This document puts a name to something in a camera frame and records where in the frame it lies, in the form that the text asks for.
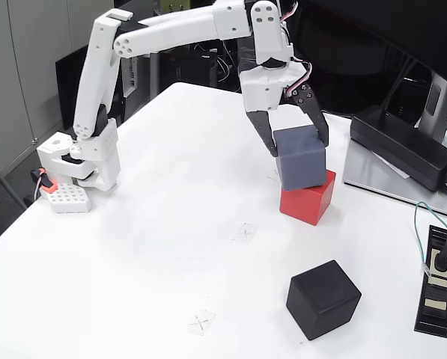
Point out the black power adapter brick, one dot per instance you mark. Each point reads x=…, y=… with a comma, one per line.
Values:
x=399, y=146

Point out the silver monitor stand base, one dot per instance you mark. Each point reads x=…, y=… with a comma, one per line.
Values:
x=373, y=175

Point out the silver monitor stand neck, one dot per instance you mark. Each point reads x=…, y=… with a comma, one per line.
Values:
x=438, y=101

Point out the black power strip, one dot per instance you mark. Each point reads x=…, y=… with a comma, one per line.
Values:
x=434, y=314

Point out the black panel board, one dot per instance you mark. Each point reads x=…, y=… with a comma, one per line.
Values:
x=67, y=82

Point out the black cube block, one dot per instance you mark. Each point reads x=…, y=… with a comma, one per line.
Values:
x=320, y=299

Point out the red cube block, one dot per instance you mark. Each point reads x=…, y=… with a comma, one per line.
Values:
x=301, y=203

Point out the clear tape with pen mark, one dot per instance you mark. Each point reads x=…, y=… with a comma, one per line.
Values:
x=245, y=232
x=272, y=176

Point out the green box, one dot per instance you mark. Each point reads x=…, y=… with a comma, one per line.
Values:
x=172, y=3

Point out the grey cube block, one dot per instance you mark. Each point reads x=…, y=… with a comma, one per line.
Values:
x=301, y=161

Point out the white perforated base clamp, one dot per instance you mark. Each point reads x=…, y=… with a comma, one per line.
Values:
x=69, y=198

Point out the black monitor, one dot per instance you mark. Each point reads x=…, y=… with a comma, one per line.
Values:
x=414, y=22

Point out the silver metal post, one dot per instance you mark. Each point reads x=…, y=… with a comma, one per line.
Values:
x=154, y=75

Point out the black computer case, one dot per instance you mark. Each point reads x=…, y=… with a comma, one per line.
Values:
x=189, y=69

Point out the clear tape with X mark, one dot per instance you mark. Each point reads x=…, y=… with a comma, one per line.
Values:
x=201, y=322

